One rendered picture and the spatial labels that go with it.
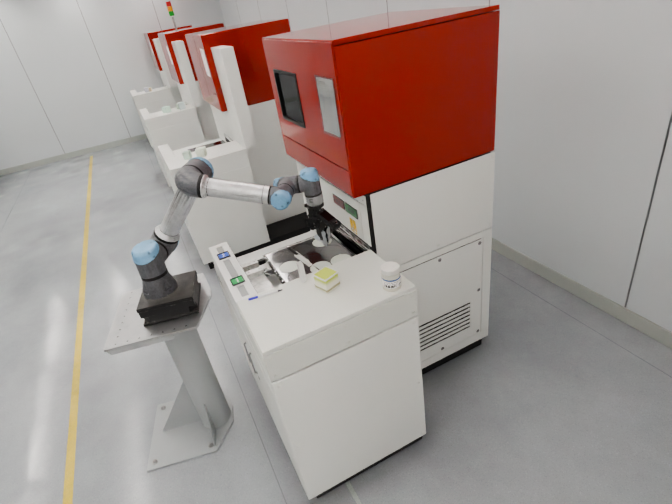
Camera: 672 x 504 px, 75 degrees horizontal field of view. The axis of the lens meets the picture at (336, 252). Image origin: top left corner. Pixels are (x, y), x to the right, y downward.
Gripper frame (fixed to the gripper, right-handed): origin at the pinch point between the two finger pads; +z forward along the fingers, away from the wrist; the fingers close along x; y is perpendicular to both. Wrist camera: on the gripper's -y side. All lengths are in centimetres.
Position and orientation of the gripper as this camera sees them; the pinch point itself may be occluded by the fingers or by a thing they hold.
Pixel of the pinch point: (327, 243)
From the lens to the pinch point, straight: 196.6
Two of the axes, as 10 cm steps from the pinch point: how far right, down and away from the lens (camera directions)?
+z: 1.7, 8.5, 5.1
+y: -8.1, -1.7, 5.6
